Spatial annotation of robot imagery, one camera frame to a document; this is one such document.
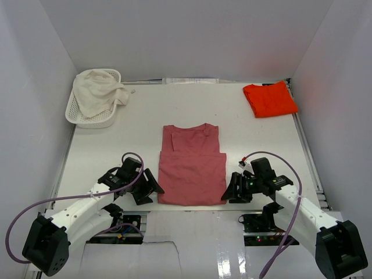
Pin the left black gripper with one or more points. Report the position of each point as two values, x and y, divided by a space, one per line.
148 186

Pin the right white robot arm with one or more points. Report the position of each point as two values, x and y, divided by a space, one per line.
335 245

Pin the white plastic basket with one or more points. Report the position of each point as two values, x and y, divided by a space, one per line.
102 120

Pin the cream white t shirt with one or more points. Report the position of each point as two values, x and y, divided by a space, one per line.
96 91

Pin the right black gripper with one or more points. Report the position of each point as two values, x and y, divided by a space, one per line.
231 193

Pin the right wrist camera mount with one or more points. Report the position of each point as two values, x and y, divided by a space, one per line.
244 165

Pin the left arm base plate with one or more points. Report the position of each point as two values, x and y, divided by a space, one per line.
124 229

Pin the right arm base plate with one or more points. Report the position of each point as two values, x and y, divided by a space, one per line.
260 229

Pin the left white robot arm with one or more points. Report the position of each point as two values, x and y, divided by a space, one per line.
51 240

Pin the paper sheet at back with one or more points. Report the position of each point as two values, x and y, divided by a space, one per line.
168 81

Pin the folded orange t shirt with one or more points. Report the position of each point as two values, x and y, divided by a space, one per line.
270 100

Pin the pink t shirt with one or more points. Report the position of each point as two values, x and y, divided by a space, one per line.
192 170

